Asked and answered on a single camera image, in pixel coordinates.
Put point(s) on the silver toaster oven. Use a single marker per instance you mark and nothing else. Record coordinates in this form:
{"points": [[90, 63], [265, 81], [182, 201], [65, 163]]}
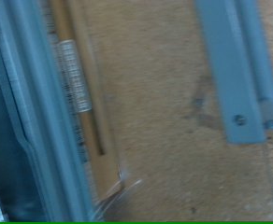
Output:
{"points": [[5, 155]]}

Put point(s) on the wooden block under oven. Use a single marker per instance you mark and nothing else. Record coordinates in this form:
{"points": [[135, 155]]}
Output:
{"points": [[89, 130]]}

